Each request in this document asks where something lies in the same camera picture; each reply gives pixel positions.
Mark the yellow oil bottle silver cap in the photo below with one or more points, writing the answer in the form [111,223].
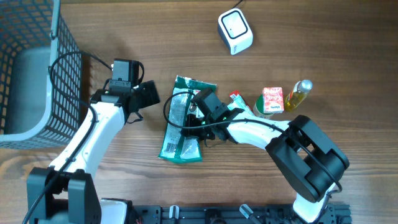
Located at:
[297,95]

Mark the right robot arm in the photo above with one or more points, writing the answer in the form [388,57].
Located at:
[309,160]

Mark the red coffee stick sachet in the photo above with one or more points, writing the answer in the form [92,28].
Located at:
[238,99]

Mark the pink Kleenex tissue pack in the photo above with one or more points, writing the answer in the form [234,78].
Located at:
[273,101]

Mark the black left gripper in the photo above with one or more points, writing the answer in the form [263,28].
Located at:
[149,94]

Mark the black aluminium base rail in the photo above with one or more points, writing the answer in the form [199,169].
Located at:
[281,213]

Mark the pale green wipes sachet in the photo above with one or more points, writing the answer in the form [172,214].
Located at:
[247,109]

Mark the dark grey mesh basket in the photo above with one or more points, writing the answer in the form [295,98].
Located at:
[37,51]

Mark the green 3M sponge packet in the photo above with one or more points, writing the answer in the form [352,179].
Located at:
[176,147]

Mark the green lid small jar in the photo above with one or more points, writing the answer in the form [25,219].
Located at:
[258,109]

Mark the white barcode scanner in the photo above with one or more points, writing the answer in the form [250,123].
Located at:
[235,31]

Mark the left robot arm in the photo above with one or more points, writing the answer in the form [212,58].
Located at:
[64,192]

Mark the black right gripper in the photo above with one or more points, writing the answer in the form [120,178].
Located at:
[193,132]

